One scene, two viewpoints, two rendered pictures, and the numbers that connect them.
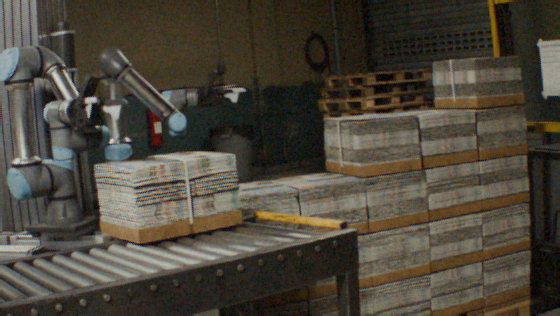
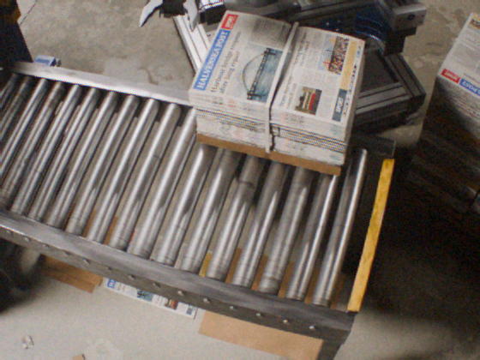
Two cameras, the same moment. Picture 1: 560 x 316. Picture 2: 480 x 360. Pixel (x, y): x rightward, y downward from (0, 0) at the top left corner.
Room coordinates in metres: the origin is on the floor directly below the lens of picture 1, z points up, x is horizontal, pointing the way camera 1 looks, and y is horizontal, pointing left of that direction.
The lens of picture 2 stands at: (1.82, -0.38, 2.18)
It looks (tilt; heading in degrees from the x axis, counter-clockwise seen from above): 60 degrees down; 58
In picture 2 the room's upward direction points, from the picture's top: 5 degrees counter-clockwise
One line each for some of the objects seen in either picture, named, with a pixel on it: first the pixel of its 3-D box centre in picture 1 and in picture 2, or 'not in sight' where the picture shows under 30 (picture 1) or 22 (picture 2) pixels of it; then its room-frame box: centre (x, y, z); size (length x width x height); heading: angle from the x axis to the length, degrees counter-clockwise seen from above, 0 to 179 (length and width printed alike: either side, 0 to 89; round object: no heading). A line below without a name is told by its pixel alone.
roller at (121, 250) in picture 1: (147, 262); (168, 182); (2.09, 0.40, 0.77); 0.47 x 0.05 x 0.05; 37
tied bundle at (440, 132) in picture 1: (429, 137); not in sight; (3.42, -0.67, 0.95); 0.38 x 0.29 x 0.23; 18
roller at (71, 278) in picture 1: (65, 278); (83, 159); (1.93, 0.61, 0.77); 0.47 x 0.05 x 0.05; 37
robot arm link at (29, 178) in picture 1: (23, 123); not in sight; (2.57, 0.90, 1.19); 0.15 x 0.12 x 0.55; 138
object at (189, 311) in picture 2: not in sight; (159, 271); (2.00, 0.53, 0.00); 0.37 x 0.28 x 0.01; 127
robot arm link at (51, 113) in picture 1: (59, 113); not in sight; (2.39, 0.70, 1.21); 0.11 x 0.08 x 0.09; 48
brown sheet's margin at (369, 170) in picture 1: (372, 164); not in sight; (3.32, -0.39, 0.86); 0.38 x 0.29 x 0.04; 18
